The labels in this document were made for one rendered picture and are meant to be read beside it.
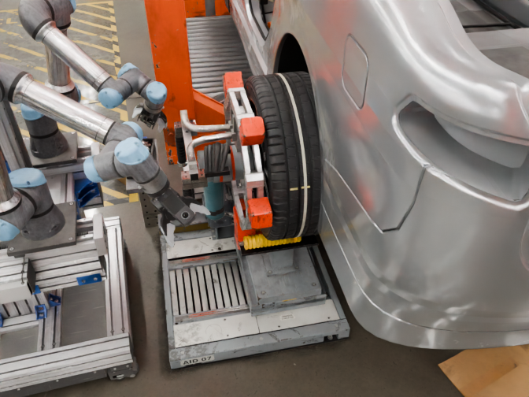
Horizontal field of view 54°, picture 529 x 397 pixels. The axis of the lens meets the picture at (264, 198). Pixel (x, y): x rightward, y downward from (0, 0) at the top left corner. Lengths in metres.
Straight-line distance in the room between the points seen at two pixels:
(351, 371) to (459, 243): 1.35
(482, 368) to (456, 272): 1.37
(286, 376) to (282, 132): 1.14
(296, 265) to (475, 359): 0.91
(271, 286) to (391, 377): 0.66
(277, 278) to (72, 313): 0.93
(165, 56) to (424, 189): 1.49
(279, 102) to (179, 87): 0.71
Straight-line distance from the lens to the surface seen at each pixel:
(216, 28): 4.81
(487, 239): 1.20
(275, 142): 1.76
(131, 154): 1.35
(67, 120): 1.55
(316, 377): 2.42
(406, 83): 1.12
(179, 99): 2.45
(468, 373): 2.57
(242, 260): 2.63
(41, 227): 1.91
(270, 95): 1.86
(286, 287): 2.41
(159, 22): 2.29
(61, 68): 2.25
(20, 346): 2.46
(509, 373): 2.64
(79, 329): 2.42
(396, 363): 2.52
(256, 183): 1.80
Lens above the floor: 2.07
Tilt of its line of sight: 40 degrees down
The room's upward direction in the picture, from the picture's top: straight up
